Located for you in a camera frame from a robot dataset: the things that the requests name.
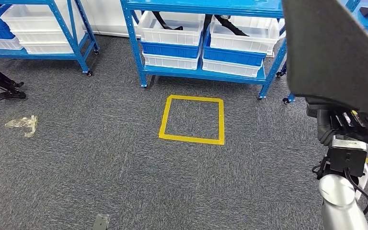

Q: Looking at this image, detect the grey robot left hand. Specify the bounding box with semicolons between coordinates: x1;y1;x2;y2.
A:
92;213;111;230

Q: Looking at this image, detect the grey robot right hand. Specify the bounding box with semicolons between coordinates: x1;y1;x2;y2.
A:
316;109;368;147

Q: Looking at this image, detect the black plastic panel part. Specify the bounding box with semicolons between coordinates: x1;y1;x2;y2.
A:
281;0;368;150

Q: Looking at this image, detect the blue metal shelf rack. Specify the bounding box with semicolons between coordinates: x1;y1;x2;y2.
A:
0;0;100;77
281;0;368;105
120;0;289;100

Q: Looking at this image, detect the black curved part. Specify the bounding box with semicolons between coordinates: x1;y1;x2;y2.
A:
152;11;184;31
214;15;250;37

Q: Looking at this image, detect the white plastic bin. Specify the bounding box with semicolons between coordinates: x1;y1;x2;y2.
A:
209;15;280;56
142;51;201;71
0;37;23;51
11;28;86;45
0;3;77;33
201;58;264;79
136;10;206;47
266;18;287;58
21;40;78;55

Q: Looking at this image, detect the clear plastic scrap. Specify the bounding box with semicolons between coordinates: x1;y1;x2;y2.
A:
4;115;39;138

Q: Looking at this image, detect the black tripod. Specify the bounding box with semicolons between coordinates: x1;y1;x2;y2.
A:
0;58;27;102

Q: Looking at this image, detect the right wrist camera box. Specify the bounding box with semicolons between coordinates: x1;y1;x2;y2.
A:
326;136;368;178

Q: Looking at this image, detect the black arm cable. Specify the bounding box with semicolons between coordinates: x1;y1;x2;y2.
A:
344;168;368;216

